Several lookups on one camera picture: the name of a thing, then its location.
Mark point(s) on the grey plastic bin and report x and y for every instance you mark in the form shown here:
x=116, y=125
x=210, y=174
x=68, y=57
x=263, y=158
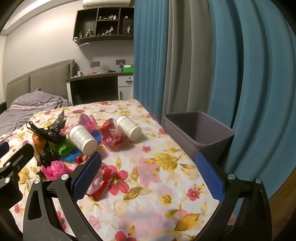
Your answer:
x=198, y=134

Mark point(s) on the green box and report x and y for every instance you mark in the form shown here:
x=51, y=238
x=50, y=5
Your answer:
x=128, y=69

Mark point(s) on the small white jar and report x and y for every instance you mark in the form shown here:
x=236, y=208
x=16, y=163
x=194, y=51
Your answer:
x=79, y=73

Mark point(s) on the grey striped duvet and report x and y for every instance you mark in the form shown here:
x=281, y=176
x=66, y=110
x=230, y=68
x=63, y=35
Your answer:
x=30, y=106

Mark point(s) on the pink plastic bag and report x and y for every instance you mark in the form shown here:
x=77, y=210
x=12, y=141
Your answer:
x=55, y=169

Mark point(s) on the black plastic bag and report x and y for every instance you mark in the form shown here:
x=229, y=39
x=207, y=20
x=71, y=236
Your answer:
x=52, y=135

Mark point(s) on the group of small figurines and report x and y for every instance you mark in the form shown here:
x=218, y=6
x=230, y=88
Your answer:
x=108, y=31

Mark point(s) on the floral tablecloth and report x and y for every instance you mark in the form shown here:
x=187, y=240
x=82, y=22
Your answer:
x=150, y=185

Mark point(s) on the white drawer cabinet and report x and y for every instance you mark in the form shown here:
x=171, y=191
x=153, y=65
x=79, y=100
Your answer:
x=126, y=88

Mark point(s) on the checked paper cup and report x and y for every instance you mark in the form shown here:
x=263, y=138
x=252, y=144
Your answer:
x=128, y=127
x=81, y=139

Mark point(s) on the grey curtain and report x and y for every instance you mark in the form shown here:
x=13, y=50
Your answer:
x=192, y=58

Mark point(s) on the grey wall socket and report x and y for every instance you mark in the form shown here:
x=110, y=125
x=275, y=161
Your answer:
x=95, y=64
x=120, y=62

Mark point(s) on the dark wall shelf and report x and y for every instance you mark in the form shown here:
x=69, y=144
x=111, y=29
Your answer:
x=90, y=23

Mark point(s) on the small red wrapper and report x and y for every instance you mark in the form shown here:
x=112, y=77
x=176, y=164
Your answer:
x=82, y=159

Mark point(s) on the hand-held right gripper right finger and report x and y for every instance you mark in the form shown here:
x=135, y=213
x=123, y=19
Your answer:
x=209, y=176

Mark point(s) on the grey padded headboard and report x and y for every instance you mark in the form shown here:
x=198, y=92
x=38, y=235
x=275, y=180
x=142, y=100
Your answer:
x=46, y=78

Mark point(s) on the pink cloth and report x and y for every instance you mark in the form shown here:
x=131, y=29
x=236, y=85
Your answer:
x=87, y=121

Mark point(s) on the blue scrub pad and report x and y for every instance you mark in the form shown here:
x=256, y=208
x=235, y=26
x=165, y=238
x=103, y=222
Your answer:
x=70, y=157

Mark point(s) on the green scrub pad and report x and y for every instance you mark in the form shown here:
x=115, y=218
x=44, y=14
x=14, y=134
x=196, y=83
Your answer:
x=63, y=148

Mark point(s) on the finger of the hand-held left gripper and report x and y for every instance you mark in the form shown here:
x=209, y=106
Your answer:
x=20, y=155
x=3, y=148

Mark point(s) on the dark desk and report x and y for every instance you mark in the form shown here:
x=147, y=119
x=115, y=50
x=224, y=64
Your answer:
x=92, y=85

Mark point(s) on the red foil wrapper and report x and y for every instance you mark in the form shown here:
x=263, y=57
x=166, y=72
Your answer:
x=107, y=126

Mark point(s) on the orange wrapper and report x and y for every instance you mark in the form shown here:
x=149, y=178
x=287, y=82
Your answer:
x=38, y=142

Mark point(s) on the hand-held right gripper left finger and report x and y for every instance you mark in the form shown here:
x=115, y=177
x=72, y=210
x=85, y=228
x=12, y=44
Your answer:
x=89, y=172

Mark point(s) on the red and white wrapper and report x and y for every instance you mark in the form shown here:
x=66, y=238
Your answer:
x=104, y=180

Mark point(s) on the blue curtain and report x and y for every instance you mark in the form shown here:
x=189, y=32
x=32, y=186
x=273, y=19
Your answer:
x=150, y=58
x=261, y=81

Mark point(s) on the red clear wrapper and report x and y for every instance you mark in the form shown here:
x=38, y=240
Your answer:
x=118, y=142

